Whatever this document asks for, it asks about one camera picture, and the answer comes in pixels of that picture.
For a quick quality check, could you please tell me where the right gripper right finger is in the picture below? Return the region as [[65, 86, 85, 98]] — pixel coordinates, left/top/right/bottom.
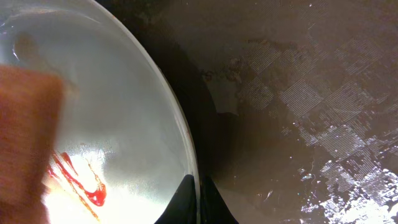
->
[[200, 176, 238, 224]]

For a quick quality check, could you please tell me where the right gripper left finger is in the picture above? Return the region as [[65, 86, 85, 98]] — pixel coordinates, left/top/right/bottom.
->
[[155, 175, 197, 224]]

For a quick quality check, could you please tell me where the white plate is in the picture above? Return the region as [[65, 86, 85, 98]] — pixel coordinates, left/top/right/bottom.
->
[[1, 0, 200, 223]]

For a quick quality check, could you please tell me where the orange green sponge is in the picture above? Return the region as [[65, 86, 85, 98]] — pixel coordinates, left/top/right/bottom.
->
[[1, 66, 65, 223]]

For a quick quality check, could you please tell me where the large brown serving tray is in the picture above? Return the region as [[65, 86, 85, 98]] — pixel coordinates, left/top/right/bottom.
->
[[102, 0, 397, 223]]

